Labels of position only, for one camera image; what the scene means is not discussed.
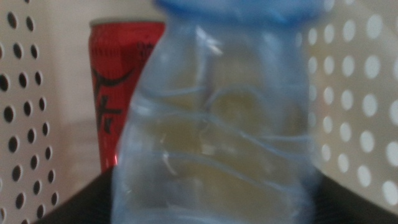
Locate blue-capped water bottle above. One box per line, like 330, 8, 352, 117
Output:
110, 0, 326, 224

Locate red drink can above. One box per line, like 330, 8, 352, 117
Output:
88, 18, 166, 174

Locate yellow tea bottle green label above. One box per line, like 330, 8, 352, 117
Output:
146, 86, 308, 218

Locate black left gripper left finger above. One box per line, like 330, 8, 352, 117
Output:
34, 167, 114, 224

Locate white perforated plastic basket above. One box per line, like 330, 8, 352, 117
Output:
0, 0, 398, 224

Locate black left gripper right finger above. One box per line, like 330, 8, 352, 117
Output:
313, 172, 398, 224

